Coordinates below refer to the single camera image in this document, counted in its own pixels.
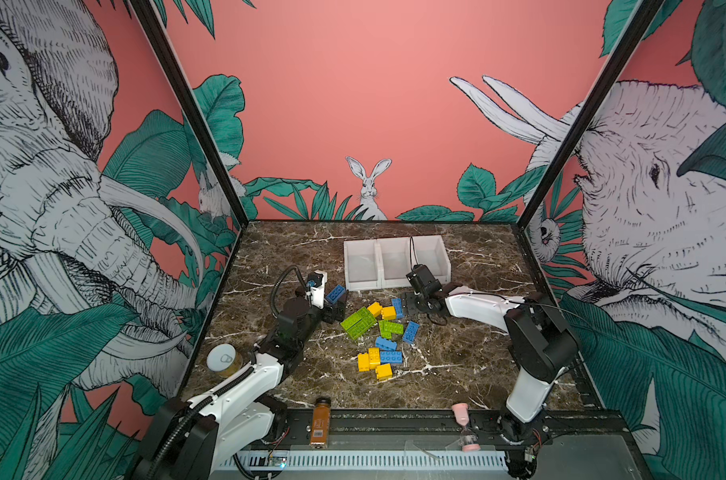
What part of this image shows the blue lego brick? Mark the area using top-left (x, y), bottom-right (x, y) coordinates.
top-left (375, 337), bottom-right (398, 351)
top-left (402, 321), bottom-right (420, 345)
top-left (391, 298), bottom-right (404, 320)
top-left (326, 285), bottom-right (346, 304)
top-left (380, 350), bottom-right (404, 365)

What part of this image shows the yellow lego brick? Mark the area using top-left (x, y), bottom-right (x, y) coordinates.
top-left (367, 302), bottom-right (383, 318)
top-left (381, 306), bottom-right (398, 321)
top-left (367, 347), bottom-right (381, 370)
top-left (357, 354), bottom-right (371, 372)

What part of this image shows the green L-shaped lego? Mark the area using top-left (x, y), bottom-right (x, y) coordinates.
top-left (378, 320), bottom-right (405, 340)

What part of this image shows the white three-compartment bin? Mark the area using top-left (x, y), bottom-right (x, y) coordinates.
top-left (344, 235), bottom-right (452, 291)

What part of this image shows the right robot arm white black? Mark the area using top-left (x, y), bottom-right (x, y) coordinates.
top-left (406, 264), bottom-right (581, 445)

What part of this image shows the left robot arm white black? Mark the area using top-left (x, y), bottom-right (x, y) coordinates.
top-left (125, 293), bottom-right (347, 479)

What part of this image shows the large green lego brick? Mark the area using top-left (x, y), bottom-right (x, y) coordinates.
top-left (341, 308), bottom-right (377, 340)

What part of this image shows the blue lego brick bottom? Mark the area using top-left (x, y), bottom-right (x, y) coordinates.
top-left (380, 350), bottom-right (404, 365)

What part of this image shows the yellow lego brick lowest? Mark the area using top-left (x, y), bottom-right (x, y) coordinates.
top-left (375, 363), bottom-right (393, 381)

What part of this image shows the brown spice bottle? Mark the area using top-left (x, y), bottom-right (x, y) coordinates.
top-left (309, 397), bottom-right (331, 449)

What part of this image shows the tin can silver lid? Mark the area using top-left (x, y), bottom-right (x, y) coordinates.
top-left (206, 343), bottom-right (244, 378)

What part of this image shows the pink hourglass timer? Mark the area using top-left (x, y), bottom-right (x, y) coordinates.
top-left (451, 403), bottom-right (480, 452)

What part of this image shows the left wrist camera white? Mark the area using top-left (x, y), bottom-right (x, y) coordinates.
top-left (306, 271), bottom-right (327, 309)

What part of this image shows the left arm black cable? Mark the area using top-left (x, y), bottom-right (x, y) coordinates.
top-left (269, 264), bottom-right (309, 319)

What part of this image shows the white perforated rail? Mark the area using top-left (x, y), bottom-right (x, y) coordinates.
top-left (237, 450), bottom-right (508, 472)

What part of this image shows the black base frame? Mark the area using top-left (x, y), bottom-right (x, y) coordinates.
top-left (260, 407), bottom-right (634, 448)

